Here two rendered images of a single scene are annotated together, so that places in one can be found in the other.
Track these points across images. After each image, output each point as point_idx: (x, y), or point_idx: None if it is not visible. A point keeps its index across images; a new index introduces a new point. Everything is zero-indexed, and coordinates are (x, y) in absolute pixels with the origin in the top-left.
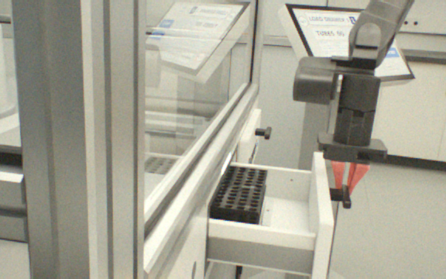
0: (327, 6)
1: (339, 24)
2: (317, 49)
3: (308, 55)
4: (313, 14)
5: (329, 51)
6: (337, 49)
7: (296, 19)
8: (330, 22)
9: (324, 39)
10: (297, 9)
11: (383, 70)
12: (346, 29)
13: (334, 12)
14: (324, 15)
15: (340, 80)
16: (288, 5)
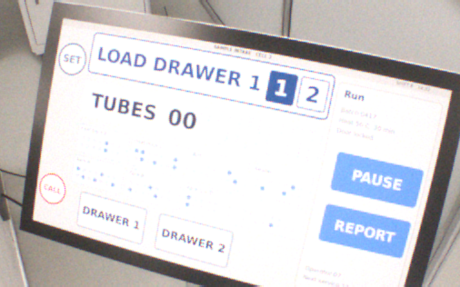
0: (200, 24)
1: (204, 89)
2: (63, 143)
3: (29, 148)
4: (122, 43)
5: (97, 158)
6: (130, 159)
7: (54, 51)
8: (170, 75)
9: (105, 121)
10: (78, 23)
11: (273, 270)
12: (220, 112)
13: (219, 46)
14: (163, 50)
15: (76, 237)
16: (58, 6)
